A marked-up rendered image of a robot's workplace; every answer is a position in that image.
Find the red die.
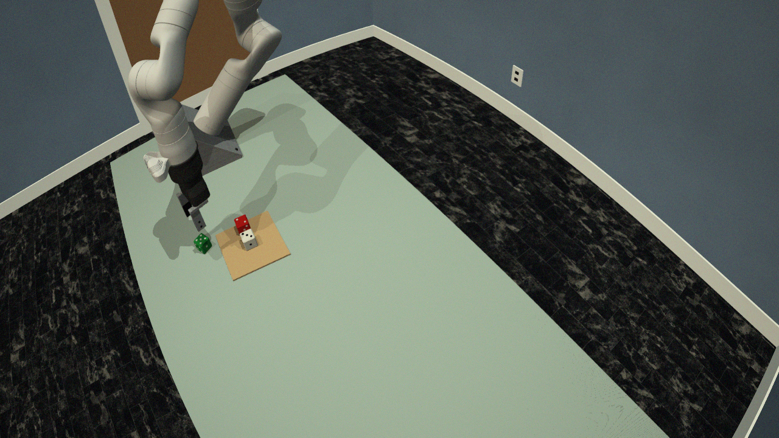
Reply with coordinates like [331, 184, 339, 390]
[234, 215, 251, 234]

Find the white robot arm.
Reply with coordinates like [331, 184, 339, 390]
[128, 0, 282, 144]

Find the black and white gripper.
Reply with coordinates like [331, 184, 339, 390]
[144, 126, 210, 232]

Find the green die with white pips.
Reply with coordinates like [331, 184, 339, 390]
[194, 233, 212, 254]

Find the tan flat mat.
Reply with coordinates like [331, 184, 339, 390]
[215, 211, 291, 281]

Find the white die with black pips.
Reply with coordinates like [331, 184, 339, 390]
[240, 229, 258, 250]

